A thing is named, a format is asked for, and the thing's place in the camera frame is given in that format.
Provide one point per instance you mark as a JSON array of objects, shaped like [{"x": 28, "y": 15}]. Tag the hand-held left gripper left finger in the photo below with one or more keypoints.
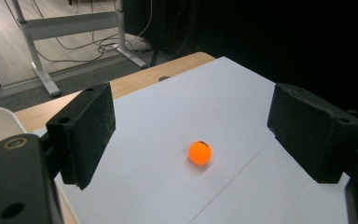
[{"x": 84, "y": 137}]

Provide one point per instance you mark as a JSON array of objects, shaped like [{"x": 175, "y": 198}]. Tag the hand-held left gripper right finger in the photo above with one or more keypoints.
[{"x": 313, "y": 133}]

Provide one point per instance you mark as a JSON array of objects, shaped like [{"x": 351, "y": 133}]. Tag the orange ball with black mark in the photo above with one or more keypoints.
[{"x": 199, "y": 154}]

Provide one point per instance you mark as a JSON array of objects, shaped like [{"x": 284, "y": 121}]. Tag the wooden table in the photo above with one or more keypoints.
[{"x": 136, "y": 77}]

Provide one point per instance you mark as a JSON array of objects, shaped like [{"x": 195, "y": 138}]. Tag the white metal stand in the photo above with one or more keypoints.
[{"x": 71, "y": 25}]

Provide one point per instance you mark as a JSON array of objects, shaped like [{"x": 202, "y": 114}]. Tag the black curtain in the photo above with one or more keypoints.
[{"x": 261, "y": 31}]

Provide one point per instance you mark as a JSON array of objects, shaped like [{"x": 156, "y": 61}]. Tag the white table mat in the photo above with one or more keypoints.
[{"x": 199, "y": 109}]

